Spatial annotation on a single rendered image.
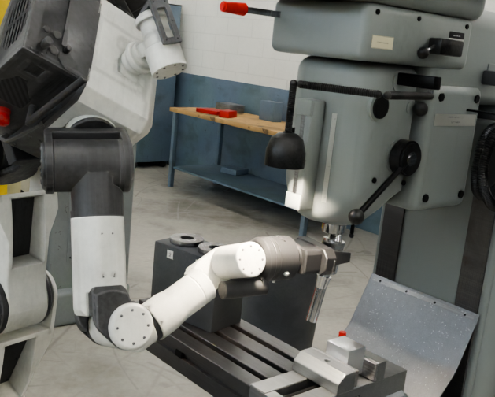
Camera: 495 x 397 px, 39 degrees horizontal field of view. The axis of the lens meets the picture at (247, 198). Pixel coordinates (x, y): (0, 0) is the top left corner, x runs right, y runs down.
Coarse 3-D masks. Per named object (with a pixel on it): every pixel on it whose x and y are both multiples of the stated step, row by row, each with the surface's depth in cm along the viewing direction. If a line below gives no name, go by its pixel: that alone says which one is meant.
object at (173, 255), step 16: (160, 240) 185; (176, 240) 182; (192, 240) 183; (160, 256) 184; (176, 256) 180; (192, 256) 176; (160, 272) 184; (176, 272) 180; (160, 288) 185; (208, 304) 175; (224, 304) 177; (240, 304) 183; (192, 320) 179; (208, 320) 175; (224, 320) 179; (240, 320) 184
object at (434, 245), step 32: (480, 128) 159; (384, 224) 181; (416, 224) 174; (448, 224) 167; (480, 224) 160; (384, 256) 181; (416, 256) 174; (448, 256) 168; (480, 256) 161; (416, 288) 175; (448, 288) 168; (480, 288) 161; (480, 320) 162; (480, 352) 164; (448, 384) 169; (480, 384) 166
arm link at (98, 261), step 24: (96, 216) 116; (120, 216) 119; (72, 240) 118; (96, 240) 116; (120, 240) 118; (72, 264) 118; (96, 264) 115; (120, 264) 118; (72, 288) 118; (96, 288) 115; (120, 288) 116; (96, 312) 113; (120, 312) 114; (144, 312) 116; (120, 336) 114; (144, 336) 116
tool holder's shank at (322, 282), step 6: (318, 276) 146; (324, 276) 146; (330, 276) 147; (318, 282) 146; (324, 282) 146; (318, 288) 146; (324, 288) 146; (312, 294) 148; (318, 294) 146; (324, 294) 147; (312, 300) 147; (318, 300) 146; (312, 306) 147; (318, 306) 147; (312, 312) 147; (318, 312) 147; (306, 318) 148; (312, 318) 147
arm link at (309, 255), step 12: (276, 240) 136; (288, 240) 137; (300, 240) 144; (312, 240) 144; (288, 252) 135; (300, 252) 138; (312, 252) 138; (324, 252) 139; (288, 264) 135; (300, 264) 138; (312, 264) 139; (324, 264) 139; (288, 276) 137
